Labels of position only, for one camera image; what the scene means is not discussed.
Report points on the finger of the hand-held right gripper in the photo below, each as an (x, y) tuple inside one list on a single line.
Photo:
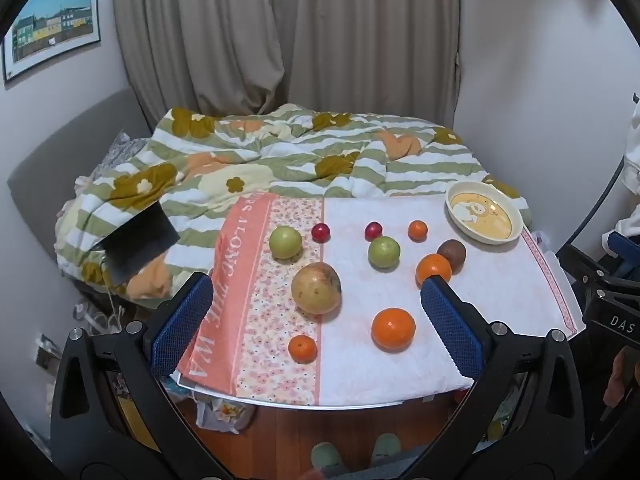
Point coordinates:
[(580, 267)]

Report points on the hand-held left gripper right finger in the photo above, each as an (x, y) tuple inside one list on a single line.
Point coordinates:
[(450, 320)]

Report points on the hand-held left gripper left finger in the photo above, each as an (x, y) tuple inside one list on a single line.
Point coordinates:
[(182, 320)]

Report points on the medium orange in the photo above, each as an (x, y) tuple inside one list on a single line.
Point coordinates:
[(432, 266)]

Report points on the large orange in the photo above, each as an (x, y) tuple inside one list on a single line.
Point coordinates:
[(393, 329)]

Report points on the green apple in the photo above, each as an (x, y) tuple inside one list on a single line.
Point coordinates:
[(285, 242), (384, 252)]

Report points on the cream cartoon print bowl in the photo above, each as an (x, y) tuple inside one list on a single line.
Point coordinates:
[(482, 212)]

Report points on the small orange tangerine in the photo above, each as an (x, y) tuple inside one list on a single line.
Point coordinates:
[(302, 349), (417, 230)]

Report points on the large yellow-red apple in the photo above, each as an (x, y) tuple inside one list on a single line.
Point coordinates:
[(316, 288)]

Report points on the person's right hand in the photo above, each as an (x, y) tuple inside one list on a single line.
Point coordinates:
[(620, 377)]

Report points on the white table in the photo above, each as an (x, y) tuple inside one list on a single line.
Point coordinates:
[(568, 300)]

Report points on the pink and white printed cloth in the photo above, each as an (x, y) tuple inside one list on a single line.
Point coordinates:
[(500, 310)]

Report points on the brown kiwi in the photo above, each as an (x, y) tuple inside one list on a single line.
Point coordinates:
[(452, 252)]

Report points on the black cloth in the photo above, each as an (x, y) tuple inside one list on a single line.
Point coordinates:
[(137, 245)]

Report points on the white plastic bag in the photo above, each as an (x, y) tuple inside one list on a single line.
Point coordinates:
[(222, 414)]

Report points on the red plum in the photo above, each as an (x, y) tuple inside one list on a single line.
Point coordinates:
[(320, 233), (373, 231)]

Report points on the white garment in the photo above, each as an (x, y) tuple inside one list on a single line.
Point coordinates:
[(632, 145)]

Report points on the green slipper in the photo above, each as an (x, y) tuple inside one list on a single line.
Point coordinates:
[(326, 456), (385, 447)]

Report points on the grey patterned pillow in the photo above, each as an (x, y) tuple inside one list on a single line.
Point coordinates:
[(120, 149)]

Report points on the striped floral blanket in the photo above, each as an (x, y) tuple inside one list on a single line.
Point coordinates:
[(300, 155)]

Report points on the grey headboard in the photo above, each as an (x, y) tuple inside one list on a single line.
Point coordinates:
[(60, 150)]

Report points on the beige curtain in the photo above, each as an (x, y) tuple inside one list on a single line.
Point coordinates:
[(250, 35)]

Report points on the framed wall picture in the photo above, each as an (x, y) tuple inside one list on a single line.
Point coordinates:
[(50, 25)]

